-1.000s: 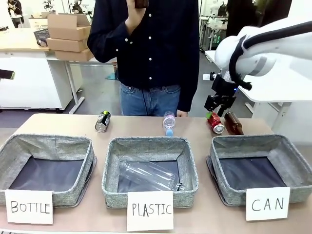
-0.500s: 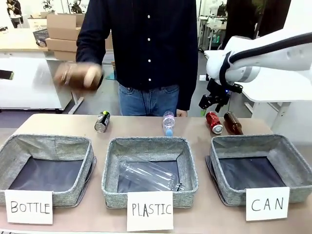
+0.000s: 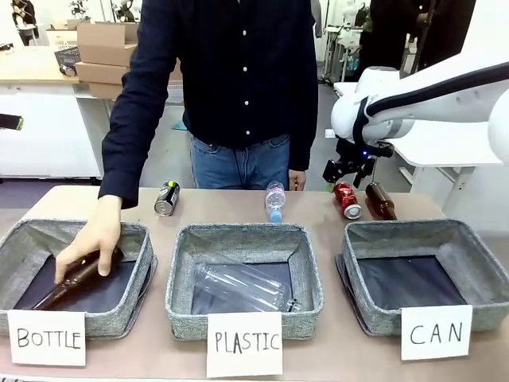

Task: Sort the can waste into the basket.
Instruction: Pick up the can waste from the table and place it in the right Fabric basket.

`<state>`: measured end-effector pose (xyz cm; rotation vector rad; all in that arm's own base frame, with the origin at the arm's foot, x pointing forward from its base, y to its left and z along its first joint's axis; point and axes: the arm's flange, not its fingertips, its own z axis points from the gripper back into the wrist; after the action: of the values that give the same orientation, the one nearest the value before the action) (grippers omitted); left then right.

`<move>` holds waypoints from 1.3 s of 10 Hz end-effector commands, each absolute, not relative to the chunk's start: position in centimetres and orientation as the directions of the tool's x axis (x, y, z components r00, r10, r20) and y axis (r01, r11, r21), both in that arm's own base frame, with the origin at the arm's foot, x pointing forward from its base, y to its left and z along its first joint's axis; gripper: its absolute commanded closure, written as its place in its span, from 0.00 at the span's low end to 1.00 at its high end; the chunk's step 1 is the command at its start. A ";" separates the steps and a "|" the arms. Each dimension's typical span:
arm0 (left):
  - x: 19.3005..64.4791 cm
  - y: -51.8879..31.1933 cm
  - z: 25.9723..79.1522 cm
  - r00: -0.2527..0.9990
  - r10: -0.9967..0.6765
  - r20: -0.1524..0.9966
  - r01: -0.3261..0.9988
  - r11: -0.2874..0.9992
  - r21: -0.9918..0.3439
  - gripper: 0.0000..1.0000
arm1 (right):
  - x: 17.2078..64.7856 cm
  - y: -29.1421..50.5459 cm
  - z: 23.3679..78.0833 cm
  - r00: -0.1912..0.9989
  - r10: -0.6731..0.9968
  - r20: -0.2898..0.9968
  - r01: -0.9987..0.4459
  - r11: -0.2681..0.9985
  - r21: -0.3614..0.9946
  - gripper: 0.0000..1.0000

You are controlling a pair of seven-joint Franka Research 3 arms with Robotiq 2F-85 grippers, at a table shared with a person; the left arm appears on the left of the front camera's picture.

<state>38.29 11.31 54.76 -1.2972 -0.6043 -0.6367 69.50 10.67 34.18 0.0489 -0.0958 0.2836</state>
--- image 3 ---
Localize large open cardboard box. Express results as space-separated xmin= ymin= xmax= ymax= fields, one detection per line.
xmin=76 ymin=21 xmax=139 ymax=68

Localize large clear plastic bottle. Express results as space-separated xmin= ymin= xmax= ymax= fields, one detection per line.
xmin=192 ymin=261 xmax=305 ymax=314

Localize small water bottle blue cap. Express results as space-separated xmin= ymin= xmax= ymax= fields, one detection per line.
xmin=264 ymin=179 xmax=288 ymax=224

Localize black drink can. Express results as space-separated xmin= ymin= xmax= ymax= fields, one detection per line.
xmin=153 ymin=180 xmax=181 ymax=217

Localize black plastic crate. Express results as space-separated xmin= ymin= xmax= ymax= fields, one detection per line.
xmin=52 ymin=45 xmax=81 ymax=76

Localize white open box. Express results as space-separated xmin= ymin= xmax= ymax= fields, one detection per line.
xmin=45 ymin=27 xmax=79 ymax=49

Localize person's right forearm navy sleeve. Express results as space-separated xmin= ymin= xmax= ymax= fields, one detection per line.
xmin=97 ymin=119 xmax=141 ymax=210

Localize red drink can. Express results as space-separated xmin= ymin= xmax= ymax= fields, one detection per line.
xmin=332 ymin=181 xmax=363 ymax=220

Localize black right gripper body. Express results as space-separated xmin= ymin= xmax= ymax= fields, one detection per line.
xmin=335 ymin=136 xmax=395 ymax=165

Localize small cardboard box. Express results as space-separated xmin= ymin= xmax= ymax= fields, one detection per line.
xmin=87 ymin=80 xmax=125 ymax=101

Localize white paper sign BOTTLE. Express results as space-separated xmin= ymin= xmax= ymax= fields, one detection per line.
xmin=6 ymin=309 xmax=87 ymax=368

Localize person's torso navy shirt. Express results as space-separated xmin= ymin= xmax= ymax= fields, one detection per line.
xmin=101 ymin=0 xmax=319 ymax=172

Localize grey fabric basket plastic label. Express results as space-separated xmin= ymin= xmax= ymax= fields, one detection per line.
xmin=165 ymin=223 xmax=325 ymax=341

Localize background person seated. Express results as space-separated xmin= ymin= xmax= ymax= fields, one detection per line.
xmin=10 ymin=0 xmax=40 ymax=47

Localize background person dark clothes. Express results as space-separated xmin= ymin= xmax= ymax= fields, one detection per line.
xmin=356 ymin=0 xmax=477 ymax=83

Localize white paper sign PLASTIC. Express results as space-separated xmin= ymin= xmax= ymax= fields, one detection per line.
xmin=205 ymin=311 xmax=284 ymax=379

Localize brown glass bottle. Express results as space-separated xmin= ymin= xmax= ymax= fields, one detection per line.
xmin=364 ymin=181 xmax=399 ymax=221
xmin=30 ymin=246 xmax=125 ymax=312

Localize grey fabric basket can label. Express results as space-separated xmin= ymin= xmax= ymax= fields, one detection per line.
xmin=341 ymin=218 xmax=509 ymax=335

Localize person's left forearm navy sleeve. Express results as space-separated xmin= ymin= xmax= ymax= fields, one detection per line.
xmin=286 ymin=99 xmax=319 ymax=173

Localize person's left hand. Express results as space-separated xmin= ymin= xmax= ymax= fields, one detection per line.
xmin=288 ymin=168 xmax=308 ymax=193

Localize person's right hand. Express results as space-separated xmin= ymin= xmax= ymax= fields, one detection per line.
xmin=53 ymin=193 xmax=124 ymax=286

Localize flat cardboard box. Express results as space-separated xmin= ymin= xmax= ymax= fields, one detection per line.
xmin=74 ymin=60 xmax=133 ymax=86

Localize grey fabric basket bottle label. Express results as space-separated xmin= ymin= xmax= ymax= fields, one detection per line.
xmin=0 ymin=218 xmax=155 ymax=339

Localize white desk wooden top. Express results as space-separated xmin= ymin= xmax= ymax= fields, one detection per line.
xmin=0 ymin=45 xmax=116 ymax=181

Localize person's blue jeans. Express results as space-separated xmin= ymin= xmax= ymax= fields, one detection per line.
xmin=189 ymin=133 xmax=292 ymax=191

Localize white paper sign CAN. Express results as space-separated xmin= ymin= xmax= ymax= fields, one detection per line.
xmin=399 ymin=304 xmax=474 ymax=361

